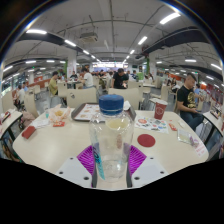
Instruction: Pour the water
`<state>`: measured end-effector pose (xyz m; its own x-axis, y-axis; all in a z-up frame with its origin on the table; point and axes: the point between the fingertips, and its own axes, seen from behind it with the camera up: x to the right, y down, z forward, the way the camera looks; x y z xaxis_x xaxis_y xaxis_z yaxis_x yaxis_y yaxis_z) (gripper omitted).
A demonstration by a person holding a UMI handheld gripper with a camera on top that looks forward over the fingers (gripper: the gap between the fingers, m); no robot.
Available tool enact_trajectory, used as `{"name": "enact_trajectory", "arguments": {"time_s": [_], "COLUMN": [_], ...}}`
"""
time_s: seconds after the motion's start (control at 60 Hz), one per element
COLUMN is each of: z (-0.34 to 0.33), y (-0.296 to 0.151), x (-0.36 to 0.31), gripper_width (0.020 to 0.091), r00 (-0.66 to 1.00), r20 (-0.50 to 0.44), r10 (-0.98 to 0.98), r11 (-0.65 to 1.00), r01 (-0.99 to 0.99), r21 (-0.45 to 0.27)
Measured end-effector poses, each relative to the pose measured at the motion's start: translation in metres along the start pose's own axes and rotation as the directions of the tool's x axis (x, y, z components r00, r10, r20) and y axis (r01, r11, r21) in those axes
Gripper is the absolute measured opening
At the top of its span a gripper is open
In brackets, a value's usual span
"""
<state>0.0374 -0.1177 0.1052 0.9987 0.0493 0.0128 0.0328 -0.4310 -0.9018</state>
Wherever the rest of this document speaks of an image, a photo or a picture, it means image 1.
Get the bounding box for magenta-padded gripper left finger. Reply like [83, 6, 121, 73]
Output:
[55, 144, 98, 189]

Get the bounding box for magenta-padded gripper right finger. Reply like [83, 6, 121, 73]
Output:
[125, 144, 169, 188]

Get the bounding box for clear blue-capped water bottle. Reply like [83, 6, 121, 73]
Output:
[88, 94, 135, 183]

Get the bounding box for flat round red coaster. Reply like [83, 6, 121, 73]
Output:
[136, 133, 157, 149]

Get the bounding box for printed paper flyer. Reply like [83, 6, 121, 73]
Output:
[134, 115, 170, 135]

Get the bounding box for small red sauce packet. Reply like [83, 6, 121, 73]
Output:
[167, 122, 178, 132]
[52, 120, 66, 128]

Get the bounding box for dark food tray with paper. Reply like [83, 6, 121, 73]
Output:
[70, 102, 137, 122]

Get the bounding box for clear plastic wrapper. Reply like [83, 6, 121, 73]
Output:
[176, 128, 192, 145]

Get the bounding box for red paper cup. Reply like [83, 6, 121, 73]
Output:
[153, 98, 169, 121]

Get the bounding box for white printed card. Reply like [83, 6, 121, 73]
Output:
[30, 118, 51, 130]

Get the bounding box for small clear bottle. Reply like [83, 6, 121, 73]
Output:
[43, 105, 51, 119]

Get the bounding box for cream chair with round hole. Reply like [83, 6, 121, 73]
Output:
[66, 86, 98, 109]
[107, 86, 141, 110]

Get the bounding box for pink paper slip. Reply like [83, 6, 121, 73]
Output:
[193, 141, 209, 158]

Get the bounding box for pink bag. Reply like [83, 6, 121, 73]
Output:
[21, 111, 37, 130]

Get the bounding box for cream dining chairs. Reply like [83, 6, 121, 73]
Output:
[28, 74, 178, 104]

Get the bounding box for person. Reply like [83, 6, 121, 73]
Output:
[15, 84, 27, 109]
[48, 70, 60, 97]
[80, 68, 95, 90]
[111, 67, 130, 90]
[176, 72, 205, 132]

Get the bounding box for cream neighbouring table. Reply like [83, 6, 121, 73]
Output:
[0, 110, 24, 141]
[202, 111, 224, 138]

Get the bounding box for ceiling air conditioner unit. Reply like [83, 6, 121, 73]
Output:
[79, 31, 99, 43]

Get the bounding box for ceiling lights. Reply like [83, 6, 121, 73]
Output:
[1, 11, 224, 83]

